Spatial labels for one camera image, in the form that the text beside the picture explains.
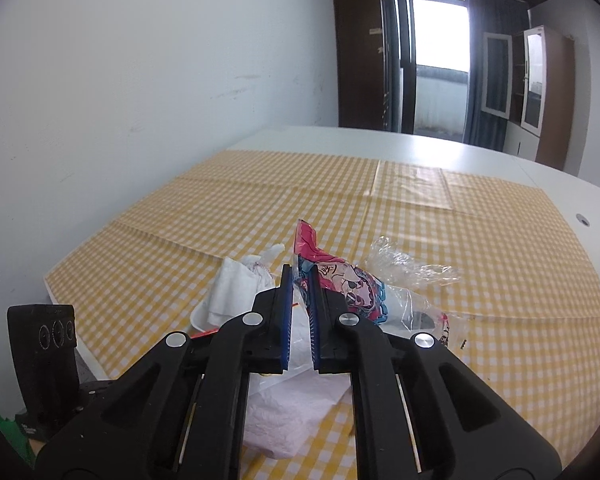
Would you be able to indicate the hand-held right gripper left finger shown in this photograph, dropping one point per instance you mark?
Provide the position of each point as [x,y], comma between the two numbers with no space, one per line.
[285,321]

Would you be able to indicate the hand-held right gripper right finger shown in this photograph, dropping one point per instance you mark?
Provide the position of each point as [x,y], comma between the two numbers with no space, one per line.
[314,321]

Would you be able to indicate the pink printed snack wrapper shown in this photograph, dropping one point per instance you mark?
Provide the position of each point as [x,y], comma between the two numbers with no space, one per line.
[330,270]

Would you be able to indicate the white tissue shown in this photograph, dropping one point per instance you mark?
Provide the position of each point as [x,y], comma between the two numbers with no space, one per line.
[240,285]

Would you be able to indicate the clear plastic wrapper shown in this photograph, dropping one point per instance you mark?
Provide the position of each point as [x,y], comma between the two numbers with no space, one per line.
[410,272]

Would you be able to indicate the green cloth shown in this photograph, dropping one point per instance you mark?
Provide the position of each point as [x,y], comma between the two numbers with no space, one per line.
[10,435]

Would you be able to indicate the white paper napkin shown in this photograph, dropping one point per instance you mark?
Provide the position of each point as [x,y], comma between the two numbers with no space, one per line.
[290,410]

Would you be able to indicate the yellow checked tablecloth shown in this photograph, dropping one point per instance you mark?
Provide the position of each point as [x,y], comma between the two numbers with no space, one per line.
[230,200]

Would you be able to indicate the clear plastic sheet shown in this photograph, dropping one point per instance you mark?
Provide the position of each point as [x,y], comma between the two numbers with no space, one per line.
[412,185]

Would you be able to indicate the white table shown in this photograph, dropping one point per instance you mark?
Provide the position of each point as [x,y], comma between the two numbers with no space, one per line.
[430,147]

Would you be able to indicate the dark brown wardrobe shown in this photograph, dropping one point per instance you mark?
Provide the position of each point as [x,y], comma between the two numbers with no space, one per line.
[360,55]

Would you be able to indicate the glass balcony door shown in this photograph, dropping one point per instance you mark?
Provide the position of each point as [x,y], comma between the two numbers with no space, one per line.
[437,60]

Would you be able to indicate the brown cabinet with glass doors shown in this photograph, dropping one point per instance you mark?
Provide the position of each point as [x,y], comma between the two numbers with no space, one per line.
[545,95]

